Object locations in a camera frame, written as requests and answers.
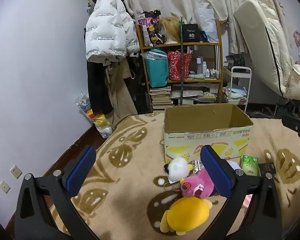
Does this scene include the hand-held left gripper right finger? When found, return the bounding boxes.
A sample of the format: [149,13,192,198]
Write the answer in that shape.
[200,145,283,240]

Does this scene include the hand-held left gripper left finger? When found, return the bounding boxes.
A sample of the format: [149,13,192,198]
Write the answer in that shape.
[14,145,100,240]

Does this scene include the pink plush toy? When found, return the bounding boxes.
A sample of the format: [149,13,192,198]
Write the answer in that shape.
[180,169,215,200]

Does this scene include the green tissue pack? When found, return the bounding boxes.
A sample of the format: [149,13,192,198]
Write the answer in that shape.
[240,155,259,177]

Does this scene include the white fluffy plush toy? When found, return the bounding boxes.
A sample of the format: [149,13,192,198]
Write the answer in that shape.
[164,157,193,183]

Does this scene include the printed cardboard box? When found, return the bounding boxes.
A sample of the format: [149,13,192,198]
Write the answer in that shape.
[163,104,255,164]

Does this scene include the small black box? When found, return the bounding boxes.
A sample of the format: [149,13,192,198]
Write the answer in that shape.
[258,162,276,178]

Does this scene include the yellow plush toy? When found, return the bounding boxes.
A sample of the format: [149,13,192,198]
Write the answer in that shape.
[159,196,213,235]

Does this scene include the clear plastic packet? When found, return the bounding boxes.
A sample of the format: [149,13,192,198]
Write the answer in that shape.
[191,159,205,174]

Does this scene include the beige patterned rug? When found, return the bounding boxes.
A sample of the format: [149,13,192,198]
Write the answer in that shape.
[50,110,300,240]

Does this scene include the plastic bag with yellow items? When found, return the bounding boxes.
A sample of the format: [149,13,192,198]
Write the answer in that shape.
[75,91,113,138]

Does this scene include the light blue folded cloth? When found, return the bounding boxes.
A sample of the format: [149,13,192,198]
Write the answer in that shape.
[225,85,247,98]

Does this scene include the white trolley cart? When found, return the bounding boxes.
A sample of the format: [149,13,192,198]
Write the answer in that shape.
[222,66,252,113]

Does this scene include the pile of papers and magazines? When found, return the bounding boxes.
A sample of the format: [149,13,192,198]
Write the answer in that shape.
[171,84,219,105]

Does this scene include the beige hanging trousers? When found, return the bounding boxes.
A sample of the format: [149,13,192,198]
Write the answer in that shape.
[105,62,138,128]

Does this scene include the dark shopping bag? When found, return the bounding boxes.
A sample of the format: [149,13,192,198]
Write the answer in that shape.
[226,54,245,68]

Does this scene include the black hanging coat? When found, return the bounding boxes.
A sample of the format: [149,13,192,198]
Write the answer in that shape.
[86,60,114,114]

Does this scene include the stack of books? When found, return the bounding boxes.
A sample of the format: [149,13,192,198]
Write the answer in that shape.
[149,86,173,110]

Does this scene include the white folded mattress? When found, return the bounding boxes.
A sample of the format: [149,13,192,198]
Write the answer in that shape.
[234,0,300,100]

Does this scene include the green pole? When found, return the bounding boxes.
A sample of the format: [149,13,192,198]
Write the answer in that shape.
[179,16,185,107]

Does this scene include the dark hanging garment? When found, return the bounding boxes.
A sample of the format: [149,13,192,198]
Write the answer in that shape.
[126,55,150,114]

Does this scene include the row of cosmetic bottles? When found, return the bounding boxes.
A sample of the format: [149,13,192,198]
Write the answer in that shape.
[196,56,220,78]

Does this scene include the red patterned bag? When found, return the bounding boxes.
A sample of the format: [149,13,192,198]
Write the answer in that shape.
[167,51,192,81]

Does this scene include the teal bag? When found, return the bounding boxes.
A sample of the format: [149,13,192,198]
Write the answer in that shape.
[144,49,170,88]

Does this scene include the clear plastic bag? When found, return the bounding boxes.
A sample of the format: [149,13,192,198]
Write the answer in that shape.
[195,6,219,43]

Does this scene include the wooden shelf unit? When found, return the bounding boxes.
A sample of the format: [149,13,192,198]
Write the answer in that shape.
[135,19,224,110]

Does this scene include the white puffer jacket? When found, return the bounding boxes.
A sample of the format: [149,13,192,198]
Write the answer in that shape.
[84,0,140,63]

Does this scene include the blonde wig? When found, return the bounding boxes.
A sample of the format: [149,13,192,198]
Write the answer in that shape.
[159,17,183,43]

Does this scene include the purple black printed bag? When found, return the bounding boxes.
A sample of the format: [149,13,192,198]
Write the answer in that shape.
[137,10,163,46]

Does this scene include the wall socket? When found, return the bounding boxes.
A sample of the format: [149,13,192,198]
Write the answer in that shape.
[10,164,23,179]
[0,180,11,194]

